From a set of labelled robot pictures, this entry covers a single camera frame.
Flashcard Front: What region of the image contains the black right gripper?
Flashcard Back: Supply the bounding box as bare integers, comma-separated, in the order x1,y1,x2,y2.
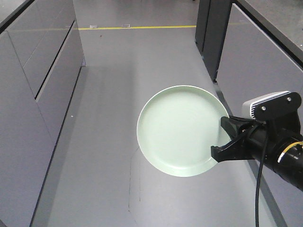
211,112,303,166

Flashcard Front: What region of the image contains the light green round plate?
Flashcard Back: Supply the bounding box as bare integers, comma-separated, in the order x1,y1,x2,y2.
136,85,230,177

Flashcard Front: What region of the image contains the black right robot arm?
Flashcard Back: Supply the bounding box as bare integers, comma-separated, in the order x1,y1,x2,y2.
211,112,303,190

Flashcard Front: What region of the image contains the grey cabinet row right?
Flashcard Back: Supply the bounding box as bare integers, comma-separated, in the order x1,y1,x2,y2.
217,3,303,116

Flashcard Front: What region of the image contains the grey cabinet row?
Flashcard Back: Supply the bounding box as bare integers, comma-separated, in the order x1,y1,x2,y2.
0,0,84,227
217,3,303,116

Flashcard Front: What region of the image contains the dark tall cabinet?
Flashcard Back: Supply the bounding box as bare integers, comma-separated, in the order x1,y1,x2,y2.
195,0,232,81

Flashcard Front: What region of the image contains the grey cabinet row left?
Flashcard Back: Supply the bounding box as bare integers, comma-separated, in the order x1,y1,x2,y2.
0,0,84,227

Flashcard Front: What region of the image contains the black camera cable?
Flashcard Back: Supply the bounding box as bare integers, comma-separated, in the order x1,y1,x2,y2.
254,120,270,227

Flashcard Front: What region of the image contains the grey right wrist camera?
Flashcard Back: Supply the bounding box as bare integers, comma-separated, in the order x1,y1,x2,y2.
242,91,302,122

